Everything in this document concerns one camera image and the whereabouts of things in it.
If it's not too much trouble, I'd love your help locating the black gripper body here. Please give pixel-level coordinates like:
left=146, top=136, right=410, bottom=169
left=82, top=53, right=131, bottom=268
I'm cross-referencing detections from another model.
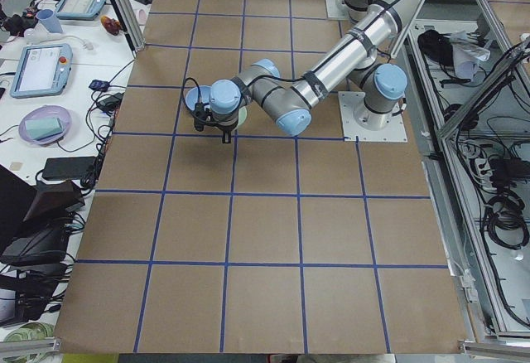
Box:
left=210, top=110, right=239, bottom=133

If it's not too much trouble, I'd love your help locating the green bowl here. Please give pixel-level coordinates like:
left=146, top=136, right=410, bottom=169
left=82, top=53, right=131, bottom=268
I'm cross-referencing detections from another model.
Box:
left=236, top=106, right=248, bottom=129

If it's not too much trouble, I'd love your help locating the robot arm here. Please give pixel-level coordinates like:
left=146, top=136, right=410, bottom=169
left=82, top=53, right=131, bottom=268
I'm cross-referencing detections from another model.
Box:
left=209, top=0, right=420, bottom=143

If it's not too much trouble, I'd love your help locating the blue bowl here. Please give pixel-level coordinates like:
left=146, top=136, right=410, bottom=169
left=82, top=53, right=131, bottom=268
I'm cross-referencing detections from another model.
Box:
left=185, top=85, right=211, bottom=114

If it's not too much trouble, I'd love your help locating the purple plate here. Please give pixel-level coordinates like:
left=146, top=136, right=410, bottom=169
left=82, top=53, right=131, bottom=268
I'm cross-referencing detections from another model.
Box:
left=18, top=105, right=72, bottom=145

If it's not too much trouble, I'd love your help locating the green sponge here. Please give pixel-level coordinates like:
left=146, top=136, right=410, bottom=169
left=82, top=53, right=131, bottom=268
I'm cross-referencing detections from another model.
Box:
left=24, top=117, right=63, bottom=140

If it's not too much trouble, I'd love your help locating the teach pendant far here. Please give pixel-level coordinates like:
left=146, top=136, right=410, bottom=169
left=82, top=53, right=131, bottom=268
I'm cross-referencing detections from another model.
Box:
left=55, top=0, right=107, bottom=21

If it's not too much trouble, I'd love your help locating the teach pendant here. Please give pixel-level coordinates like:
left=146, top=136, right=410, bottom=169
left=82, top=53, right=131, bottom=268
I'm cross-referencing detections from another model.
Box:
left=10, top=44, right=73, bottom=99
left=55, top=0, right=107, bottom=21

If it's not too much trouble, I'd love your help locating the teach pendant near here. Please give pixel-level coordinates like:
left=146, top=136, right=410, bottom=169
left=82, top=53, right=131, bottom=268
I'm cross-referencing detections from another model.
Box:
left=10, top=44, right=73, bottom=99

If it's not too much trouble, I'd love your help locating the blue plastic cup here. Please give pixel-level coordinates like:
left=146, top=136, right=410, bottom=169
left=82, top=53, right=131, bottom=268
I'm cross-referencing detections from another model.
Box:
left=36, top=8, right=63, bottom=33

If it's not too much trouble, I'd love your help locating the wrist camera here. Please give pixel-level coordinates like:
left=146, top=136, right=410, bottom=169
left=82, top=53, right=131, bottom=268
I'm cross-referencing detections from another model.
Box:
left=192, top=102, right=211, bottom=132

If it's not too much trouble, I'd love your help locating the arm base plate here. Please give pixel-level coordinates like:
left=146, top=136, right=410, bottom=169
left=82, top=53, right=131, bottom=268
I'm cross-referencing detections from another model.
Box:
left=325, top=0, right=349, bottom=21
left=338, top=91, right=407, bottom=143

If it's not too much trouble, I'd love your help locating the aluminium frame post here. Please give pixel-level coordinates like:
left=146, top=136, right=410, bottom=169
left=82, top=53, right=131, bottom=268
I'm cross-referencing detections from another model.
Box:
left=110, top=0, right=145, bottom=53

